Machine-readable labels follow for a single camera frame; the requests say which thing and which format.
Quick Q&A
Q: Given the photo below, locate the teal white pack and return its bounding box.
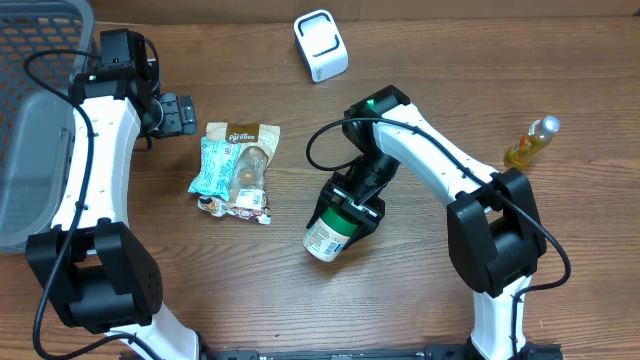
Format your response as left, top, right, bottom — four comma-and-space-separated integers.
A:
188, 137, 240, 201

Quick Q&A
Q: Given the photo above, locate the brown mushroom packet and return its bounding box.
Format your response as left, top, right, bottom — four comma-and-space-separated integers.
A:
195, 122, 281, 225

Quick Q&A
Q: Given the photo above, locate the green lid jar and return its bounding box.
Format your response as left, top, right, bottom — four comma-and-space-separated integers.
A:
303, 205, 358, 262

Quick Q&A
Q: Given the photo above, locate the white barcode scanner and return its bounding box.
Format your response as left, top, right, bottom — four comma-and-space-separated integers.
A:
293, 9, 349, 83

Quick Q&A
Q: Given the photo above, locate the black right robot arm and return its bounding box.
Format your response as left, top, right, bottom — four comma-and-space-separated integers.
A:
302, 85, 546, 359

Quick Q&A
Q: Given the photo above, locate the yellow oil bottle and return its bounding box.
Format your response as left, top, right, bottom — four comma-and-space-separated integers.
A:
503, 115, 560, 170

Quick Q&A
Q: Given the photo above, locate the dark grey plastic basket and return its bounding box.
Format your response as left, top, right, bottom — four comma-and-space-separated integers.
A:
1, 0, 95, 254

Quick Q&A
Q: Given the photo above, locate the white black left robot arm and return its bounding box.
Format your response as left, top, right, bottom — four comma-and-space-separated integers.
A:
26, 29, 211, 359

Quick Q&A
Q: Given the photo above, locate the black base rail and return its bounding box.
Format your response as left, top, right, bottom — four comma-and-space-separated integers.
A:
199, 342, 566, 360

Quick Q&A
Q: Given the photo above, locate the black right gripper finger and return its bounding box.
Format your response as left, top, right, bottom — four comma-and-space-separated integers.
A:
343, 218, 379, 251
306, 190, 334, 229

